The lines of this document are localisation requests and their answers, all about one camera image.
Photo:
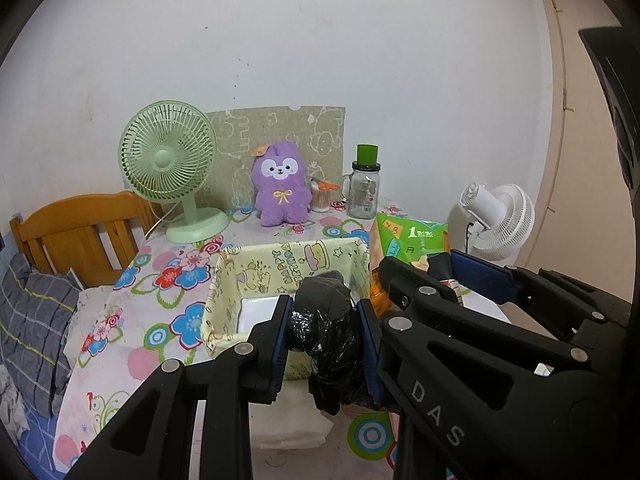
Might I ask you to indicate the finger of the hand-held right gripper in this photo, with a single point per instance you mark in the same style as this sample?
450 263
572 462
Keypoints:
485 275
450 360

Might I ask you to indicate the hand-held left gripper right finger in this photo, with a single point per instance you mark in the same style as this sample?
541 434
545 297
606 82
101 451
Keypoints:
369 355

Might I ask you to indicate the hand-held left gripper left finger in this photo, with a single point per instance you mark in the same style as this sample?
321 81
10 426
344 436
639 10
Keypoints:
277 350

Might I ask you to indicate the black plastic bag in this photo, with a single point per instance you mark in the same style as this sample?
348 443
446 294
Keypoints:
325 330

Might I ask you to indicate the yellow cartoon paper-wrapped box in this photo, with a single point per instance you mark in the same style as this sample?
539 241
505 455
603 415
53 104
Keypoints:
235 280

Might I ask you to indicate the green tissue packet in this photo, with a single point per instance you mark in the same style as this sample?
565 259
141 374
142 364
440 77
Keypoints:
410 235

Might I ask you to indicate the white desk fan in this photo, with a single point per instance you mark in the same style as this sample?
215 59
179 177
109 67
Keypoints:
500 220

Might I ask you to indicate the floral tablecloth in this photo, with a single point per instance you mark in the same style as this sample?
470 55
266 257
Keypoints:
165 280

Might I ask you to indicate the glass mug jar green lid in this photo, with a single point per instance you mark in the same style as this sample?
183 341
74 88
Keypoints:
364 190

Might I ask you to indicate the cotton swab tub orange lid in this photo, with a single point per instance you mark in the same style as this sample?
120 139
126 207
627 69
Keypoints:
320 197

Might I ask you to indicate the purple plush toy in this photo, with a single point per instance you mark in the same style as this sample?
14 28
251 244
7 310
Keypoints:
280 185

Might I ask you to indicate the beige door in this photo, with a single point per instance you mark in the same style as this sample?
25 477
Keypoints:
565 110

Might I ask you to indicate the green desk fan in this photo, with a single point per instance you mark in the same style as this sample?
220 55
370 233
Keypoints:
167 160

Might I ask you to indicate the patterned cardboard board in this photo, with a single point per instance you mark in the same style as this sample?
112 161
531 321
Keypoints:
320 130

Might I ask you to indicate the wooden bed headboard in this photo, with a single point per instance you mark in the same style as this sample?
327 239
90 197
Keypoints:
75 230

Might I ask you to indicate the grey plaid pillow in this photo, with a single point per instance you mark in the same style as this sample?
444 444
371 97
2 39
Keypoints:
30 335

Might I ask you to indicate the blue checked bedsheet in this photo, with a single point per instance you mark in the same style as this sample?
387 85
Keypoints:
35 445

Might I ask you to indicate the crumpled white grey cloth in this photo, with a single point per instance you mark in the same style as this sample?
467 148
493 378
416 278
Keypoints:
10 400

